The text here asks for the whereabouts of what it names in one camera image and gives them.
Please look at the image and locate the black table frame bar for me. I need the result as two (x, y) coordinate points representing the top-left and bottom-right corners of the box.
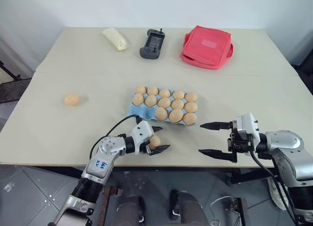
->
(226, 167), (276, 186)

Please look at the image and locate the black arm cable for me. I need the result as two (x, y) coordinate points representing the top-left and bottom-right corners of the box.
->
(89, 115), (143, 161)
(248, 149), (303, 226)

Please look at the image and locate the blue egg carton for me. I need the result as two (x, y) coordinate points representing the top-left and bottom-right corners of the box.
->
(128, 88), (199, 127)

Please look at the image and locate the rusty metal bar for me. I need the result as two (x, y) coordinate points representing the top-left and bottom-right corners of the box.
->
(98, 185), (123, 226)

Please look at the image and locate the black stand leg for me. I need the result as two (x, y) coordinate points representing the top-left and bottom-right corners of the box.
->
(0, 59), (22, 80)

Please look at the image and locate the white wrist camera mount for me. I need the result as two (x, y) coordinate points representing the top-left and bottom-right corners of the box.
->
(131, 120), (155, 155)
(231, 112), (262, 151)

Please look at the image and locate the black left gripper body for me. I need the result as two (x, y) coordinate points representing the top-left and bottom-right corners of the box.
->
(139, 141), (151, 154)

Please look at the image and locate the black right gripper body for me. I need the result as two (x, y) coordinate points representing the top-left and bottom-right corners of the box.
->
(227, 127), (255, 155)

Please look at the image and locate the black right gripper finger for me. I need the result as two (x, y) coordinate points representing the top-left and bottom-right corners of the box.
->
(198, 149), (238, 163)
(200, 121), (234, 131)

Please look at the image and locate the white shoe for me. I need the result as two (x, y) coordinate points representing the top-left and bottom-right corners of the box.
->
(267, 176), (286, 210)

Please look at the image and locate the grey handheld remote controller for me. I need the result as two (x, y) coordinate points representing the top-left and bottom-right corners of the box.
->
(139, 28), (165, 61)

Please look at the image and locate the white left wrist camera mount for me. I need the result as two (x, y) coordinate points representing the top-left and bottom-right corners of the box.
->
(131, 120), (155, 155)

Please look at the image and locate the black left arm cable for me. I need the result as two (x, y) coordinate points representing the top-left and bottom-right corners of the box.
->
(89, 115), (143, 161)

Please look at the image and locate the dark grey mat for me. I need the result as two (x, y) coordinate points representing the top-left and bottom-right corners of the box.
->
(0, 78), (32, 105)

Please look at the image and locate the white wrapped packet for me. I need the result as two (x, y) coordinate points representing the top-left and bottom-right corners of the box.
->
(101, 27), (130, 52)

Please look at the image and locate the red fabric bag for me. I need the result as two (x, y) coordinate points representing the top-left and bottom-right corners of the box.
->
(179, 25), (234, 71)

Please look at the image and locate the black case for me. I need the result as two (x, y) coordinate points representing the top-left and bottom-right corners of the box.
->
(289, 54), (313, 96)

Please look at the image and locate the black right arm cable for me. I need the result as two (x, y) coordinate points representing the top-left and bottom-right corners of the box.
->
(248, 149), (303, 226)

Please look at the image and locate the white floor cable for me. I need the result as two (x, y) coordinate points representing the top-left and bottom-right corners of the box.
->
(209, 195), (237, 226)

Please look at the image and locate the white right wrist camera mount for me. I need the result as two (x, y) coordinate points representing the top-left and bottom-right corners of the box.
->
(231, 112), (262, 151)

